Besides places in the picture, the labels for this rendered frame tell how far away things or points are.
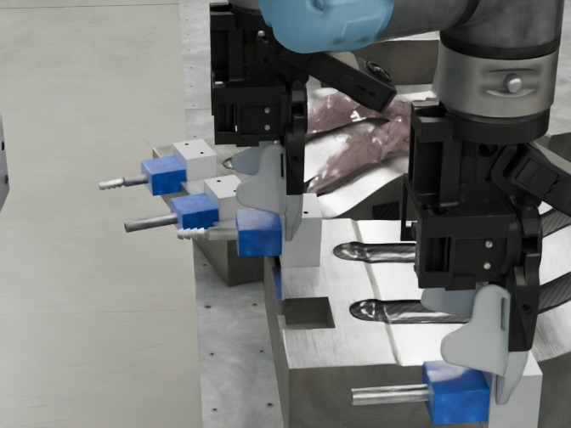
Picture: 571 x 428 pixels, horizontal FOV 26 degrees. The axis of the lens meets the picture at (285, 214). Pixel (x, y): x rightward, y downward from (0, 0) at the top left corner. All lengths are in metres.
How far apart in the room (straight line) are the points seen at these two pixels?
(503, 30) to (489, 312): 0.20
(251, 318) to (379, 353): 0.25
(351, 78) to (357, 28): 0.38
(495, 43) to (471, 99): 0.04
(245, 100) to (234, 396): 0.27
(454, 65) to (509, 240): 0.12
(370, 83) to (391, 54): 0.74
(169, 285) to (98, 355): 0.32
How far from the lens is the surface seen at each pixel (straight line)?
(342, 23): 0.68
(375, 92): 1.08
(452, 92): 0.78
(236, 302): 1.26
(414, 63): 1.83
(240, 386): 1.14
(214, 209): 1.30
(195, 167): 1.39
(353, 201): 1.31
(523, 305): 0.83
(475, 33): 0.76
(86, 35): 4.65
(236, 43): 1.05
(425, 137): 0.79
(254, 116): 1.07
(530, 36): 0.76
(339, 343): 1.03
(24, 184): 3.47
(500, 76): 0.77
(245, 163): 1.15
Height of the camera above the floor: 1.44
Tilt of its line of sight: 27 degrees down
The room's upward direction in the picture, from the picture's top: straight up
